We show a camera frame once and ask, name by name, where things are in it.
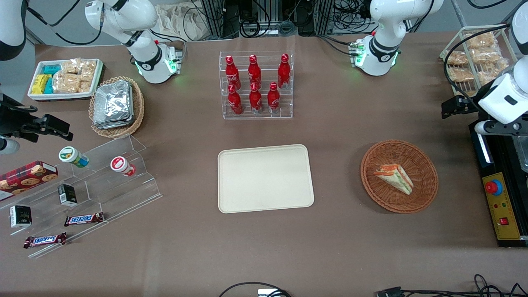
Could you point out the light wicker basket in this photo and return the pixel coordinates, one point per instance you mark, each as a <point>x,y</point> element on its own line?
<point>138,107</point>

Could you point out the cream cloth bag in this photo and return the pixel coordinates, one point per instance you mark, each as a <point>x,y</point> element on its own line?
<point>181,20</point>

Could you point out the clear acrylic bottle rack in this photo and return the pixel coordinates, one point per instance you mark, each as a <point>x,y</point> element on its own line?
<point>264,116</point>

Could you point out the silver foil pack stack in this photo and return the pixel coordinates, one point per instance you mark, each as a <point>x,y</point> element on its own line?
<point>113,105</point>

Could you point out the triangular sandwich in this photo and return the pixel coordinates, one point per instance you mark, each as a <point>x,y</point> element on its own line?
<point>396,177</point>

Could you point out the red tartan cookie box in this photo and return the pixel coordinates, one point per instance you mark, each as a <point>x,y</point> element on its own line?
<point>24,175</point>

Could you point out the black control box yellow panel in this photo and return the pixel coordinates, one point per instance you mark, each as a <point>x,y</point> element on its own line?
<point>501,206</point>

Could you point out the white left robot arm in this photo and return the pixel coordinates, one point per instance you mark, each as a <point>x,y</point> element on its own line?
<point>383,24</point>

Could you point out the red cola bottle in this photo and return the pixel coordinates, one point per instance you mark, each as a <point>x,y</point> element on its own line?
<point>284,73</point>
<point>235,103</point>
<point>254,73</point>
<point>273,100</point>
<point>255,101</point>
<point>232,74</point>

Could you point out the clear acrylic stepped display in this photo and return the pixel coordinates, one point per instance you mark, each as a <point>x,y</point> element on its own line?
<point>123,198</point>

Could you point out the steel pan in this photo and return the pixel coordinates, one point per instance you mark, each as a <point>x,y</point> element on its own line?
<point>523,152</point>

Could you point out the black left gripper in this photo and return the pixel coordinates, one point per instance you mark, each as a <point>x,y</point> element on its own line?
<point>469,104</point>

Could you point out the white rectangular snack tray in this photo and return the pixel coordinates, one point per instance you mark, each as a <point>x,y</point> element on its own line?
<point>37,96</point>

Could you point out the clear bag of rice crackers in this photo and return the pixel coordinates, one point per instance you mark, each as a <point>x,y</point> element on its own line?
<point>85,86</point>
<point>88,70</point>
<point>71,66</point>
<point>65,84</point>

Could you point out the snickers chocolate bar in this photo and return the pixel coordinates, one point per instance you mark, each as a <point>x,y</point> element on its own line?
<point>83,219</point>
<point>44,240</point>

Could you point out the aluminium profile frame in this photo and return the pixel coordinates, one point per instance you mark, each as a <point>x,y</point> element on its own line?
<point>214,16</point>
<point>324,14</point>

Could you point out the brown wicker basket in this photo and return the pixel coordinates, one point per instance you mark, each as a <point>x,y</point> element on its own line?
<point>420,165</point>

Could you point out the small black carton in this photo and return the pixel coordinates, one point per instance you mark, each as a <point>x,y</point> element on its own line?
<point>20,216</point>
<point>67,195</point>

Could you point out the red lid yoghurt cup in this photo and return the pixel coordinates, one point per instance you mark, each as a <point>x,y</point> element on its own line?
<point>120,165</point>

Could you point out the green lid yoghurt cup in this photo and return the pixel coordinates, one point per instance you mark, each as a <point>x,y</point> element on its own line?
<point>70,156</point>

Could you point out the teal snack pack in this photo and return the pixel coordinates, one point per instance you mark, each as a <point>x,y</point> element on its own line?
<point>51,69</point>
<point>49,86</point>

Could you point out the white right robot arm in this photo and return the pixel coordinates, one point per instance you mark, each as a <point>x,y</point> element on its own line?
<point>144,62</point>

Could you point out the bagged fried snack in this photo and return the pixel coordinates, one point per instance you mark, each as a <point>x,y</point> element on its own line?
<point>457,58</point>
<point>486,55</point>
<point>491,72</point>
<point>460,74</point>
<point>480,40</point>

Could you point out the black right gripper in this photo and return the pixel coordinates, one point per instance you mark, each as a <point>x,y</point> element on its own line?
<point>11,118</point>

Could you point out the beige plastic tray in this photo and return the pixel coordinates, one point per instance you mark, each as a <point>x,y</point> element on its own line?
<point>264,179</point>

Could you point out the yellow snack pack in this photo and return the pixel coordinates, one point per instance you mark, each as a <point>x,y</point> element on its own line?
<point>39,83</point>

